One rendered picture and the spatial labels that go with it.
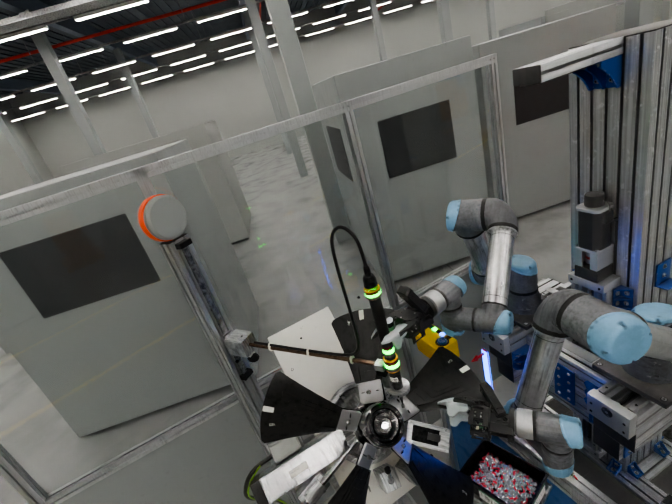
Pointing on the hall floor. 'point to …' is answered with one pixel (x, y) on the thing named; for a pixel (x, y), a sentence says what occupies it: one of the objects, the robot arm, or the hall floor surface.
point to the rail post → (450, 440)
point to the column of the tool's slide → (251, 403)
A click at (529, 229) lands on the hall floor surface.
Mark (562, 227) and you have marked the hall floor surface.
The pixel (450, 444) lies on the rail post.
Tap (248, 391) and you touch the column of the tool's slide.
